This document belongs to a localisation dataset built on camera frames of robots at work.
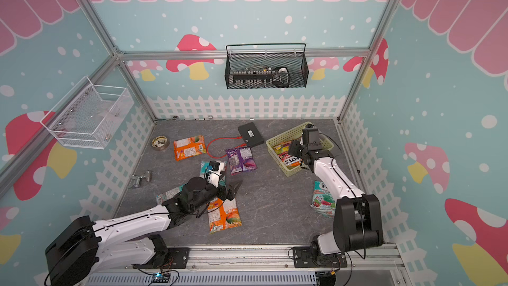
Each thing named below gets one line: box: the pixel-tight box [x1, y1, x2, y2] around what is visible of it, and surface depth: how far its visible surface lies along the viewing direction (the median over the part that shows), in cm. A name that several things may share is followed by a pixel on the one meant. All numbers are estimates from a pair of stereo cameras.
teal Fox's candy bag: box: [310, 180, 337, 219], surface depth 87 cm
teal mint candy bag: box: [199, 160, 210, 178], surface depth 101 cm
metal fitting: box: [131, 169, 152, 189], surface depth 96 cm
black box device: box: [237, 121, 265, 148], surface depth 112 cm
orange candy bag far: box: [173, 135, 208, 162], surface depth 108 cm
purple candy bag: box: [225, 146, 258, 176], surface depth 101 cm
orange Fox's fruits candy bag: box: [283, 156, 303, 170], surface depth 101 cm
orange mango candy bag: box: [207, 197, 243, 234], surface depth 84 cm
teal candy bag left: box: [156, 182, 188, 205], surface depth 90 cm
